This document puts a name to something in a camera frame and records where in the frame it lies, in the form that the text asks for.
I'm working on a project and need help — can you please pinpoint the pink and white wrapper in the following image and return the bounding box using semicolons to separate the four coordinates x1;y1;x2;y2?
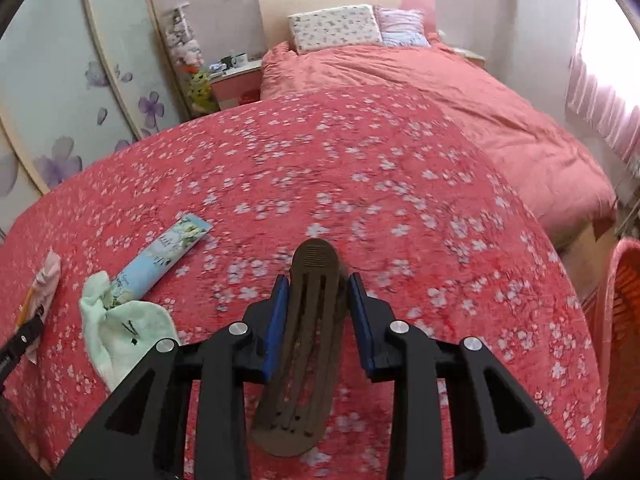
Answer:
15;249;62;366

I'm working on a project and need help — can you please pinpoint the beige wooden bed frame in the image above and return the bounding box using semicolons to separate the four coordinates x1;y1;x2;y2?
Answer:
557;215;618;301

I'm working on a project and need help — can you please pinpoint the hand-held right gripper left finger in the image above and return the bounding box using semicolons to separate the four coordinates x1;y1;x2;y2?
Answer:
55;275;291;480

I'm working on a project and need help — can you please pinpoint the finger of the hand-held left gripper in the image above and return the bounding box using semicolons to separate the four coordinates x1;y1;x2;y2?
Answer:
0;316;43;386

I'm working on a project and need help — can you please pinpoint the wardrobe with purple flowers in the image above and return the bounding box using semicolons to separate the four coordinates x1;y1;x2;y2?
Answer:
0;0;193;241

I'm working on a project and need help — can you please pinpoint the pink nightstand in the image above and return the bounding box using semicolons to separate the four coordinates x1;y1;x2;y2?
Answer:
209;60;263;111

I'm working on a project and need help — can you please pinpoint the green plush toy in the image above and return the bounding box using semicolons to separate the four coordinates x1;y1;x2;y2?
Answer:
187;70;218;111

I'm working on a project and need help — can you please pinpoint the pink striped pillow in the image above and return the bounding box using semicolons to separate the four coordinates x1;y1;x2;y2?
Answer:
374;6;432;48

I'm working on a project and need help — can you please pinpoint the orange plastic basket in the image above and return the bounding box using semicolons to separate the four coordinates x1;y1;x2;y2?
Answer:
582;237;640;461

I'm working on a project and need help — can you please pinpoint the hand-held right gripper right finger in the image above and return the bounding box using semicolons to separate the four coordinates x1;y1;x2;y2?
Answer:
347;272;583;480

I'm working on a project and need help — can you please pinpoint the beige nightstand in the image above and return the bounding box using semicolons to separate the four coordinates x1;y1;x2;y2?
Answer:
450;46;487;68

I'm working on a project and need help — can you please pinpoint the white floral pillow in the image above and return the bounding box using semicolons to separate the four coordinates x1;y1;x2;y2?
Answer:
287;4;383;55

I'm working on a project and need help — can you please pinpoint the pink duvet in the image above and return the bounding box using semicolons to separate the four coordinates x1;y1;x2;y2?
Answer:
260;30;618;251

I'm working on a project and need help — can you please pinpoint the white plush toy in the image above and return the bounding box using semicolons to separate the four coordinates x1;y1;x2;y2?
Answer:
167;7;203;66

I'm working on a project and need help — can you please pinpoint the pink curtain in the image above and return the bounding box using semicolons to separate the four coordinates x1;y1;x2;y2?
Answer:
565;50;640;166

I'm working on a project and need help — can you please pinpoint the light blue floral tube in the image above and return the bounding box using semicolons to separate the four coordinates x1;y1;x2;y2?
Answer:
102;212;212;306

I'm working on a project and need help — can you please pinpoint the red floral blanket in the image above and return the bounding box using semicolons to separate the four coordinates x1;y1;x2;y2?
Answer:
0;82;608;480

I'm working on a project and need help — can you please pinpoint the brown slotted shoe insole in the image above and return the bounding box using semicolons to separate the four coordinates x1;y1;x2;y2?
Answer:
250;239;347;457

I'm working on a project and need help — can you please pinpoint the light green towel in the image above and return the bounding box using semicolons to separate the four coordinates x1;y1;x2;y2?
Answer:
79;271;180;392

